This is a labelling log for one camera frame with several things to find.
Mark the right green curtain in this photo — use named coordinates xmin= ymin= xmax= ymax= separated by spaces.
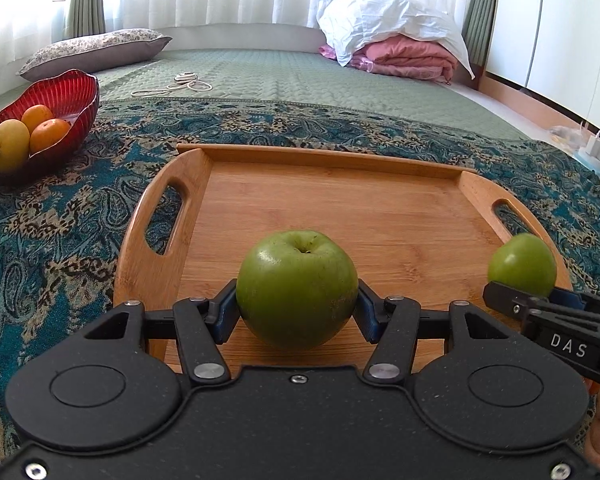
xmin=463 ymin=0 xmax=498 ymax=68

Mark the front orange in bowl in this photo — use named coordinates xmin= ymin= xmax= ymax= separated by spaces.
xmin=29 ymin=118 xmax=71 ymax=155

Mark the back orange in bowl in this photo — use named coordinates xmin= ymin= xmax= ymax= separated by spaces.
xmin=21 ymin=104 xmax=55 ymax=133

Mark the wooden serving tray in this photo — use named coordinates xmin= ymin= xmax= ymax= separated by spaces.
xmin=113 ymin=142 xmax=576 ymax=378

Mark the large green apple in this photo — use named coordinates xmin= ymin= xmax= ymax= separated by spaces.
xmin=236 ymin=230 xmax=358 ymax=350

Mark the pink folded blanket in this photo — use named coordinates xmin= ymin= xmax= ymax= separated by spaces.
xmin=347 ymin=35 xmax=460 ymax=84

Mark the white coiled cable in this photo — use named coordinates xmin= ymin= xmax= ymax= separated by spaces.
xmin=130 ymin=71 xmax=214 ymax=99

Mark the green curtain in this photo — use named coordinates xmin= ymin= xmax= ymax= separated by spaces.
xmin=65 ymin=0 xmax=106 ymax=39
xmin=463 ymin=0 xmax=498 ymax=68

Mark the floral grey pillow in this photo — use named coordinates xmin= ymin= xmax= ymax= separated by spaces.
xmin=17 ymin=28 xmax=172 ymax=82

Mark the green quilted mattress cover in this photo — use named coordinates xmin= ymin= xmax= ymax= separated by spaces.
xmin=96 ymin=50 xmax=526 ymax=140

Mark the white pillow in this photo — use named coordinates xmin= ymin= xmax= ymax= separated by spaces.
xmin=317 ymin=0 xmax=471 ymax=70

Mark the red glass fruit bowl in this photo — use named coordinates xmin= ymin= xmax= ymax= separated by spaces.
xmin=0 ymin=68 xmax=99 ymax=179

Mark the left green curtain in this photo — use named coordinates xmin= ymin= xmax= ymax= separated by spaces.
xmin=65 ymin=0 xmax=106 ymax=39

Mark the small green apple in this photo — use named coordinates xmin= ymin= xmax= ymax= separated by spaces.
xmin=486 ymin=233 xmax=557 ymax=297

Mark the yellow mango in bowl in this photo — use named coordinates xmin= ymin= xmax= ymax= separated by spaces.
xmin=0 ymin=119 xmax=30 ymax=174

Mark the orange in bowl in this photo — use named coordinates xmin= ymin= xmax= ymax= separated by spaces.
xmin=21 ymin=104 xmax=55 ymax=133
xmin=29 ymin=118 xmax=71 ymax=155

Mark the teal paisley patterned cloth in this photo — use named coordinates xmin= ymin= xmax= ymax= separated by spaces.
xmin=0 ymin=98 xmax=600 ymax=463

